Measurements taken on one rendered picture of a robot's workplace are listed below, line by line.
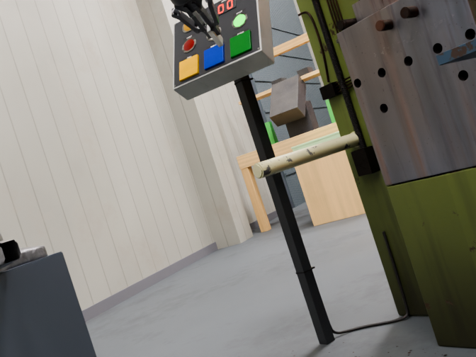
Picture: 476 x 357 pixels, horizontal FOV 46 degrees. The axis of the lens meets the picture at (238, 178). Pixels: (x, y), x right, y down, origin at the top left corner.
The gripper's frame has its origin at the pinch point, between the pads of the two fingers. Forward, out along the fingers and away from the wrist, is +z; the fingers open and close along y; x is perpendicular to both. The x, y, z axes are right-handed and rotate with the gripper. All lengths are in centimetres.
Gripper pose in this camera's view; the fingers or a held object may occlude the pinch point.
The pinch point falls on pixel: (214, 35)
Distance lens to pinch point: 163.5
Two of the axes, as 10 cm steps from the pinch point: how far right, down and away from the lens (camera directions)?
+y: 8.9, -2.7, -3.8
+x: -0.4, -8.6, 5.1
